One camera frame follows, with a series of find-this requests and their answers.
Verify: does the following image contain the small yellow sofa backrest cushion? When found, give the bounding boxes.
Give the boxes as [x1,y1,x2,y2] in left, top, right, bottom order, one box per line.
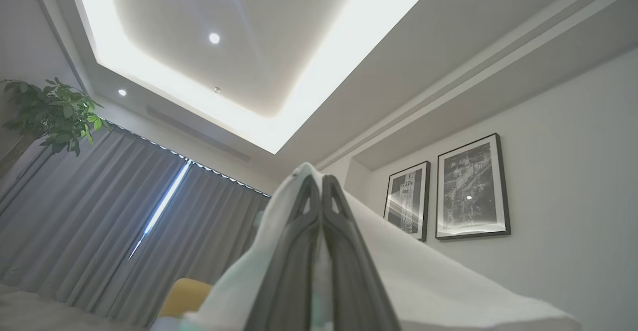
[159,278,214,320]

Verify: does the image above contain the red white basketball garment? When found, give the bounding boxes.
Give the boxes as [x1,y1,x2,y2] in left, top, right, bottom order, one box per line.
[150,163,581,331]

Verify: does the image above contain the narrow framed black-white picture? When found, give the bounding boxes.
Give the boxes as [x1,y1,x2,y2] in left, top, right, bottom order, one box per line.
[383,161,431,242]

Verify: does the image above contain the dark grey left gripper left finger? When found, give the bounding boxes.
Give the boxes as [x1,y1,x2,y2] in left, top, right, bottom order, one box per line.
[243,174,322,331]

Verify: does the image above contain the wide framed black-white picture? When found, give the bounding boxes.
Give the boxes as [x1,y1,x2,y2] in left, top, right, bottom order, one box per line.
[435,133,511,241]

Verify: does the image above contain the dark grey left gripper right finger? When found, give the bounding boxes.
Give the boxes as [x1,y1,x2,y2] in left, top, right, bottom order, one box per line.
[321,174,402,331]

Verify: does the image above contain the green leafy indoor plant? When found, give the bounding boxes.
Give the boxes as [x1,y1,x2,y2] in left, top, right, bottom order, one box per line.
[0,77,113,177]

